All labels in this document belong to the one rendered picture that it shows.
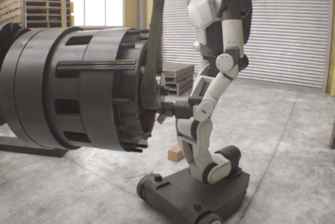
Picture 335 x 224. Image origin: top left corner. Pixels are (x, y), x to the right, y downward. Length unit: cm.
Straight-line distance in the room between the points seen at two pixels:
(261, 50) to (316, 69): 143
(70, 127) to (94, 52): 28
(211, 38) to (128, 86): 57
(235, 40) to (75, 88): 66
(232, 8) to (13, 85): 93
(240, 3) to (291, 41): 494
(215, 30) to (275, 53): 489
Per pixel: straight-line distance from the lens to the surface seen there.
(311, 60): 596
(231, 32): 103
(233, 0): 106
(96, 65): 78
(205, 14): 116
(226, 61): 101
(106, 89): 76
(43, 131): 95
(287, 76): 602
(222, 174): 149
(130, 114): 81
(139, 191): 158
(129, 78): 79
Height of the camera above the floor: 106
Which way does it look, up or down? 14 degrees down
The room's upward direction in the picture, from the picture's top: straight up
